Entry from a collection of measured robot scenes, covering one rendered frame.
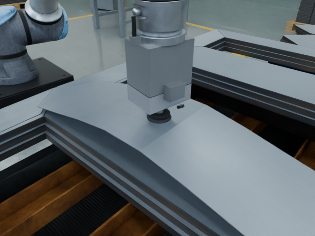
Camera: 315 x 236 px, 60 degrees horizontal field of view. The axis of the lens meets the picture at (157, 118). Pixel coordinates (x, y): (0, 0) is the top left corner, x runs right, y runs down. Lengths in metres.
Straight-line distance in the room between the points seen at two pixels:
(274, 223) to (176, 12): 0.30
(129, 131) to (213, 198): 0.17
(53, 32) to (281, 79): 0.75
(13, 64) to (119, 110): 0.60
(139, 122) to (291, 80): 0.50
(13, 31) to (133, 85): 0.65
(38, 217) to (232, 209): 0.41
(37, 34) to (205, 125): 0.73
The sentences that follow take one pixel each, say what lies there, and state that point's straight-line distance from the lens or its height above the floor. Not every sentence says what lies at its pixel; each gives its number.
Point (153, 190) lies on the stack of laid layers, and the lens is 0.43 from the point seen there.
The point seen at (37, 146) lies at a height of 0.68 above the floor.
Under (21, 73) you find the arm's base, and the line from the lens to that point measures 1.05.
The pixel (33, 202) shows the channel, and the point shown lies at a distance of 0.71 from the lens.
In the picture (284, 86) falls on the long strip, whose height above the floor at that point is 0.86.
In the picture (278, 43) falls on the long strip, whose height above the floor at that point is 0.86.
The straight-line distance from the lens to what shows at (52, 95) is 0.71.
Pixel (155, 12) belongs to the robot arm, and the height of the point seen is 1.11.
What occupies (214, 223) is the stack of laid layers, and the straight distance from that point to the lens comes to 0.40.
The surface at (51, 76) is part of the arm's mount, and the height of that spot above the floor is 0.77.
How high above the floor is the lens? 1.18
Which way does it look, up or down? 33 degrees down
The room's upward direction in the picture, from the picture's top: straight up
